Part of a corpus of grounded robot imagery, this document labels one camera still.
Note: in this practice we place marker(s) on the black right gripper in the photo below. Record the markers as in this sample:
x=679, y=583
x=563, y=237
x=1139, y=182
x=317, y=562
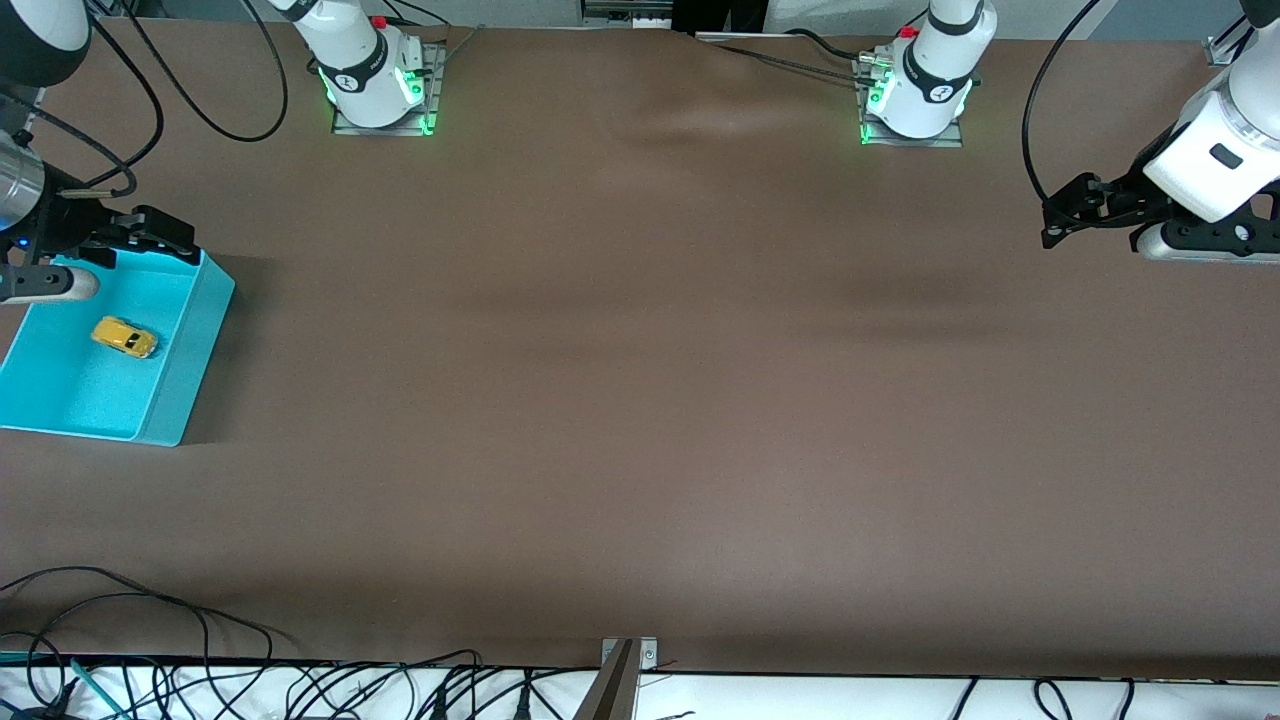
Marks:
x=62, y=226

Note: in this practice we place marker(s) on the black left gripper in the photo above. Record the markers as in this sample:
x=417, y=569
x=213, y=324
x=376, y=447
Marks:
x=1122, y=199

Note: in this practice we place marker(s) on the yellow beetle toy car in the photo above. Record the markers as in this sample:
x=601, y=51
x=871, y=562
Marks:
x=125, y=337

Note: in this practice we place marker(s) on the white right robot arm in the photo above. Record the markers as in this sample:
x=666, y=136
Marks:
x=360, y=60

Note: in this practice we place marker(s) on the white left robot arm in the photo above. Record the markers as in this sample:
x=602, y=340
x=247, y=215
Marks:
x=1215, y=165

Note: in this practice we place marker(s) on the turquoise plastic bin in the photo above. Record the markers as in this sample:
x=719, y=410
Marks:
x=110, y=400

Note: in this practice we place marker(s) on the dark background equipment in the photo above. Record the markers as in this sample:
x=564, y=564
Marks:
x=720, y=12

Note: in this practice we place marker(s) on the black power plug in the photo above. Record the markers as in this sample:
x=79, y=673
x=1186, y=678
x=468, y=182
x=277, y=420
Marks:
x=439, y=702
x=522, y=700

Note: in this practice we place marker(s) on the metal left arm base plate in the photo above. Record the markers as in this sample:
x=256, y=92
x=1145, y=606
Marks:
x=915, y=142

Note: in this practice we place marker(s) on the aluminium frame profile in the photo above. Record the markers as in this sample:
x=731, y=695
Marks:
x=1222, y=50

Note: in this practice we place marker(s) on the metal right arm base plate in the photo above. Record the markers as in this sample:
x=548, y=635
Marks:
x=380, y=130

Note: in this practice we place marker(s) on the metal table edge bracket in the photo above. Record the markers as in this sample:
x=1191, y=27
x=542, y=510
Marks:
x=648, y=655

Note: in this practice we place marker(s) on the dark camera mount post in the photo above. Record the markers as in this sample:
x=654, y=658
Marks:
x=612, y=695

